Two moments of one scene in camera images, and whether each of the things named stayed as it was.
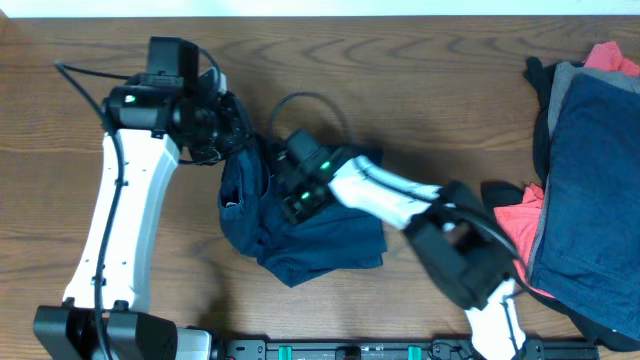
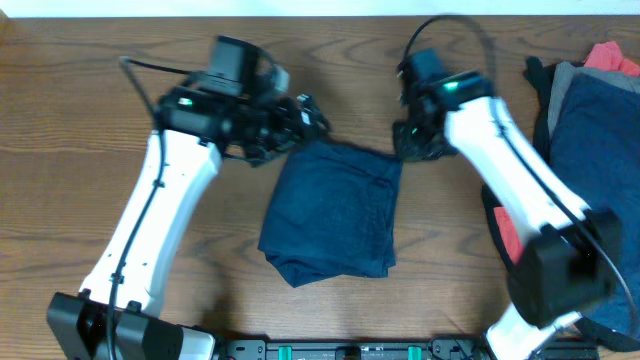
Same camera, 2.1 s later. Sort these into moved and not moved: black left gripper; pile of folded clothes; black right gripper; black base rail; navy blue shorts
Moved: black right gripper; navy blue shorts; black left gripper
Not moved: black base rail; pile of folded clothes
